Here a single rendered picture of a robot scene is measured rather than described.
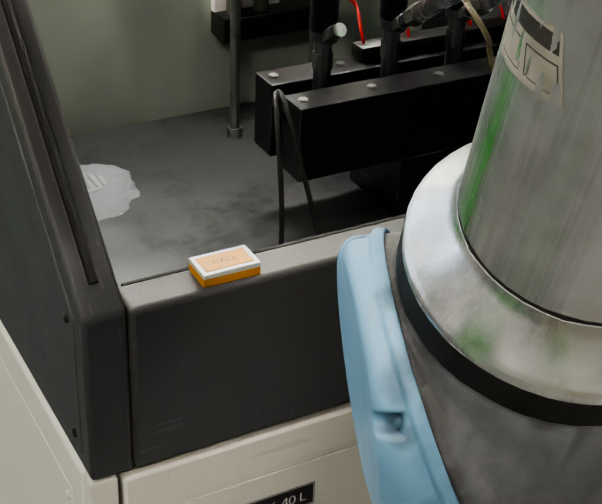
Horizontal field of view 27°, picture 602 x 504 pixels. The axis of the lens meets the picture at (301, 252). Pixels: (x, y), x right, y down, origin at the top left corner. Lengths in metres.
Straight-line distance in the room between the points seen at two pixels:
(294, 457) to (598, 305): 0.77
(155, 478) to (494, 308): 0.71
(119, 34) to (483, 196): 1.12
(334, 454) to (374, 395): 0.74
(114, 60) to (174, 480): 0.58
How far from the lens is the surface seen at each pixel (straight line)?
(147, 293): 0.99
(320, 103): 1.23
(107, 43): 1.48
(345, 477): 1.19
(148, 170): 1.42
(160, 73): 1.52
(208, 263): 1.00
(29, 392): 1.19
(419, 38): 1.36
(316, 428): 1.13
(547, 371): 0.40
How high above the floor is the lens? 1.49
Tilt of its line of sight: 31 degrees down
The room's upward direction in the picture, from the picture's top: 2 degrees clockwise
